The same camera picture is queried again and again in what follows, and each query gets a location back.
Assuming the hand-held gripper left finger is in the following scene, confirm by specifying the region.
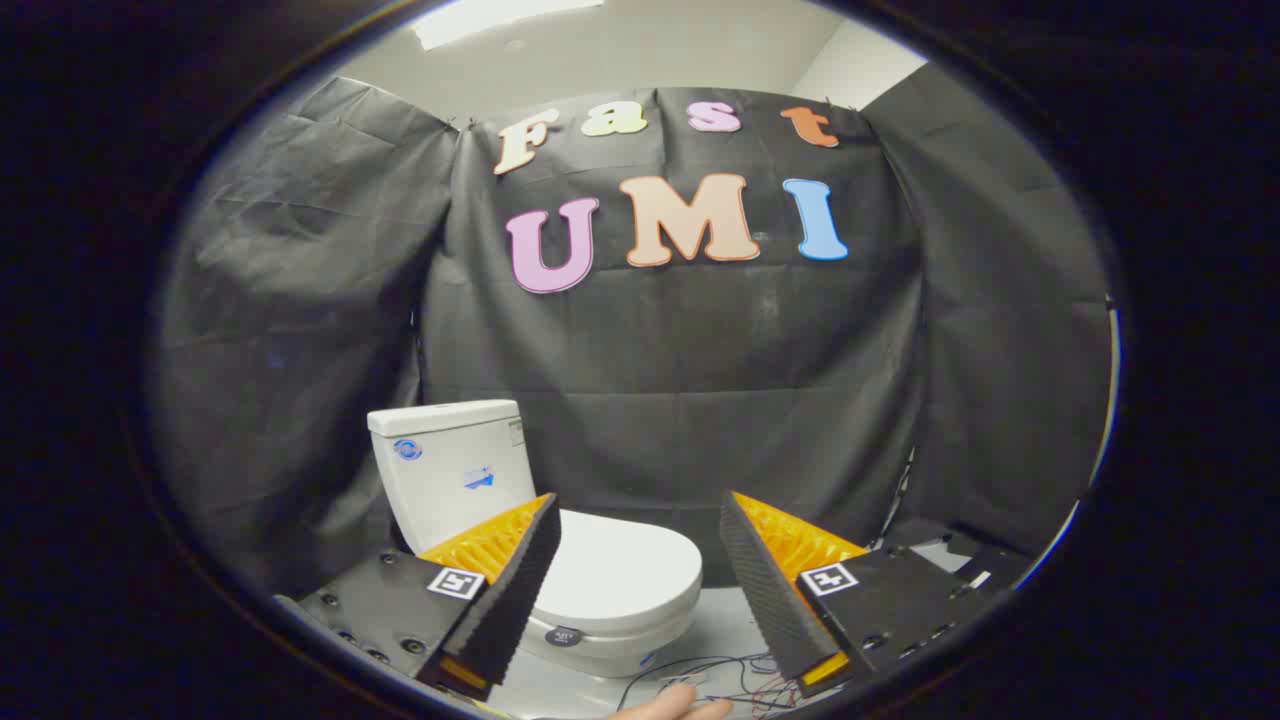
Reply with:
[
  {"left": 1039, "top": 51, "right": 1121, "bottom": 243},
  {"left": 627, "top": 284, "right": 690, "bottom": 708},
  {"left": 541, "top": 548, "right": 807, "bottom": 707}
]
[{"left": 275, "top": 492, "right": 563, "bottom": 701}]

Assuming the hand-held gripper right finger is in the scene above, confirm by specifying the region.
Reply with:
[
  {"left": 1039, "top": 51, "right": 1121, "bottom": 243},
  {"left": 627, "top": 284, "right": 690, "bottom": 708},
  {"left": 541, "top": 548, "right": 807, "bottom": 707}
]
[{"left": 719, "top": 490, "right": 976, "bottom": 699}]

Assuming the white toilet lid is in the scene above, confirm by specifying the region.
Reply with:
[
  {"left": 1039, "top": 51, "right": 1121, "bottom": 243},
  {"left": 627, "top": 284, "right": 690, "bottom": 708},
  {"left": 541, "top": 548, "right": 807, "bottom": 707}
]
[{"left": 532, "top": 510, "right": 704, "bottom": 649}]

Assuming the white toilet seat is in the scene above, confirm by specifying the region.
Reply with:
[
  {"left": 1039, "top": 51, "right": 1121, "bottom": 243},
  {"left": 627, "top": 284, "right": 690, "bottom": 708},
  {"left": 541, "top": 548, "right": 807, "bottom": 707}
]
[{"left": 525, "top": 590, "right": 703, "bottom": 656}]

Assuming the white ceramic toilet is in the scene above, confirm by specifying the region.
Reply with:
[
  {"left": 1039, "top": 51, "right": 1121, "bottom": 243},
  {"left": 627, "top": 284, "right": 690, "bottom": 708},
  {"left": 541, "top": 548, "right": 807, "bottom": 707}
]
[{"left": 367, "top": 400, "right": 701, "bottom": 679}]

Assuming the black box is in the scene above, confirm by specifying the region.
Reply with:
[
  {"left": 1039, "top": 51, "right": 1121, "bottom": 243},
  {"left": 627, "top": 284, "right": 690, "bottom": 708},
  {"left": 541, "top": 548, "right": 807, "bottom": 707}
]
[{"left": 885, "top": 518, "right": 1033, "bottom": 597}]

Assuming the black backdrop cloth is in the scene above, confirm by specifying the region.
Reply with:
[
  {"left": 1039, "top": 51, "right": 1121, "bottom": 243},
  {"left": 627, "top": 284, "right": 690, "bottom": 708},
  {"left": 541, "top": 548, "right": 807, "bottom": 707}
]
[{"left": 150, "top": 75, "right": 1113, "bottom": 601}]

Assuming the tangle of cables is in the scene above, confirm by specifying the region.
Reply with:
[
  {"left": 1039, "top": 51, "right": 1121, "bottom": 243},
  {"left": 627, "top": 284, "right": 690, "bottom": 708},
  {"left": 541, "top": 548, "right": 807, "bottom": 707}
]
[{"left": 615, "top": 653, "right": 801, "bottom": 715}]

